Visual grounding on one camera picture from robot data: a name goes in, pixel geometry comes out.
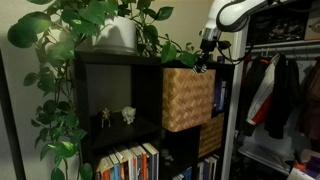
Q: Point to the black cube shelf unit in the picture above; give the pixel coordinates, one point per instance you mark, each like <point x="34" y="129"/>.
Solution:
<point x="146" y="86"/>

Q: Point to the white maroon banded book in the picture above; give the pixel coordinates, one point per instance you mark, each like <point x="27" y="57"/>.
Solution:
<point x="223" y="95"/>

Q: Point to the beige box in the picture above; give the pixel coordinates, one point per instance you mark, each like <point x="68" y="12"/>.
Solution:
<point x="313" y="26"/>

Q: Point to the metal closet rod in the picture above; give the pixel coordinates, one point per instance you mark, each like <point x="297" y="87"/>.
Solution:
<point x="283" y="47"/>

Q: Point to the white red jacket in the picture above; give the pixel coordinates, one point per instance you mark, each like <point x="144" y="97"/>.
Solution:
<point x="265" y="96"/>

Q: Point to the round metal tins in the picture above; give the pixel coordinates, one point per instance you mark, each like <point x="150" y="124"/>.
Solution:
<point x="166" y="156"/>

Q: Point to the blue circuits textbook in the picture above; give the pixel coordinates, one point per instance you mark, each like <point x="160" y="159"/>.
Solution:
<point x="218" y="95"/>

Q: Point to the orange spine book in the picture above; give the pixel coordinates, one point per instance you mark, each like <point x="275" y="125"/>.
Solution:
<point x="143" y="163"/>

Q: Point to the white elephant figurine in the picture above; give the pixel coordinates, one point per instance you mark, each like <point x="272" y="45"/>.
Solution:
<point x="128" y="114"/>

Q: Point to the dark patterned box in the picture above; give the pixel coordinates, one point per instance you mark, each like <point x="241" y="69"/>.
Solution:
<point x="278" y="25"/>

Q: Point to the black white striped socks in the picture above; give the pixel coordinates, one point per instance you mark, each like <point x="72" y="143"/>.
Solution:
<point x="200" y="68"/>

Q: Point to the brass figurine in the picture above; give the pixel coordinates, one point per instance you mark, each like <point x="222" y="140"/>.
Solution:
<point x="106" y="117"/>

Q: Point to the small woven basket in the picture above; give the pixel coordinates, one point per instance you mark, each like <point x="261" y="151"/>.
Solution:
<point x="211" y="135"/>

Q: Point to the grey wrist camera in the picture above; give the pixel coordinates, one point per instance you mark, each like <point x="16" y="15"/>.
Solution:
<point x="225" y="45"/>

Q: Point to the white orange paperback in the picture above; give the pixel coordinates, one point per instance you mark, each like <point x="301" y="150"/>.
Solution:
<point x="104" y="170"/>

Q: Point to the green pothos plant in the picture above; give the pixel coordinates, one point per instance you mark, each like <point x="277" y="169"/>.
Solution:
<point x="33" y="26"/>

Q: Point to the woven bamboo storage container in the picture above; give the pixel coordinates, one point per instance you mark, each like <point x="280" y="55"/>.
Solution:
<point x="188" y="100"/>

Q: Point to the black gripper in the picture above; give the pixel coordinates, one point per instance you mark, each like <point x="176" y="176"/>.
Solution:
<point x="208" y="50"/>

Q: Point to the dark book white pages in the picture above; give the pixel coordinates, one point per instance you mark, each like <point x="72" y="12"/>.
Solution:
<point x="152" y="161"/>

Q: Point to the brown garment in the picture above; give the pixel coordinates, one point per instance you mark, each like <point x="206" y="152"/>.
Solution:
<point x="311" y="100"/>

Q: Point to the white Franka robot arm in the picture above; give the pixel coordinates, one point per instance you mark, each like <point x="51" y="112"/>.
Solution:
<point x="233" y="13"/>

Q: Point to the blue spine paperback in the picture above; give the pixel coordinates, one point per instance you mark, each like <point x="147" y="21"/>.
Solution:
<point x="115" y="168"/>

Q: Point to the black coat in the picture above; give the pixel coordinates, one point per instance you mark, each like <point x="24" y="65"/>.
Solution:
<point x="283" y="100"/>

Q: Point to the white ceramic plant pot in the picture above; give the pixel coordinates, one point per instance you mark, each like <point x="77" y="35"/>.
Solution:
<point x="116" y="35"/>

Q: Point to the white closet shelf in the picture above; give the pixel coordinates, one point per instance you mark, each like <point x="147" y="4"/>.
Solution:
<point x="263" y="156"/>

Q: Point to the white door frame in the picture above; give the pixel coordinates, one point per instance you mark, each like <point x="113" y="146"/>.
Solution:
<point x="233" y="100"/>

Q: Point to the white paperback row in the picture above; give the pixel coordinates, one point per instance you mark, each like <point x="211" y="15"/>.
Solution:
<point x="208" y="166"/>

